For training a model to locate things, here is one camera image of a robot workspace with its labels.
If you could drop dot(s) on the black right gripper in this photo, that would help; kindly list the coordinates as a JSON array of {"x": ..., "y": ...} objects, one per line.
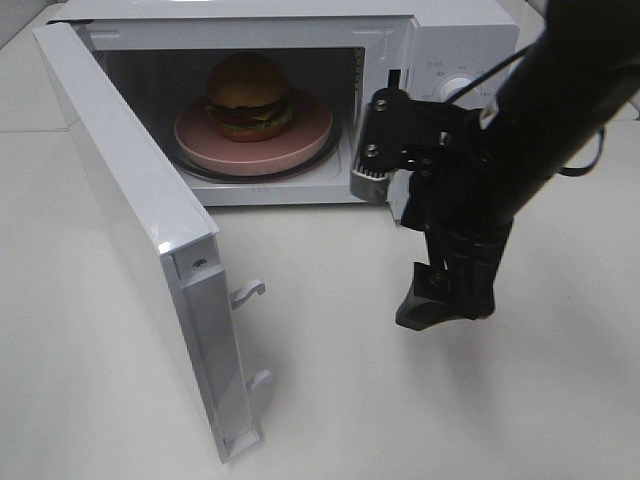
[{"x": 451, "y": 199}]

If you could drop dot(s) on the pink round plate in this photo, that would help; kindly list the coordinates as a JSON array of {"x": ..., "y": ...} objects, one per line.
[{"x": 292, "y": 137}]

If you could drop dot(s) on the burger with sesame-free bun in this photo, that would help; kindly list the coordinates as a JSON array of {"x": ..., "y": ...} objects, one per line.
[{"x": 248, "y": 98}]

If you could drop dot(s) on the white microwave door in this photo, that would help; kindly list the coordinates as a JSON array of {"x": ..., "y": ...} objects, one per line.
[{"x": 163, "y": 235}]

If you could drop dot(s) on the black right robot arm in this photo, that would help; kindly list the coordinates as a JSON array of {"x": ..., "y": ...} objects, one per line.
[{"x": 561, "y": 92}]

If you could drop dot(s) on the glass microwave turntable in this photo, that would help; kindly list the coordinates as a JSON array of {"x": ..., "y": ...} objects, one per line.
[{"x": 181, "y": 160}]

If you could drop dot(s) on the upper white power knob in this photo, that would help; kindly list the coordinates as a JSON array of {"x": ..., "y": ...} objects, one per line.
[{"x": 450, "y": 85}]

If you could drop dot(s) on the white microwave oven body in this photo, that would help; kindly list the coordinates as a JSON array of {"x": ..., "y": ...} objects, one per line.
[{"x": 157, "y": 54}]

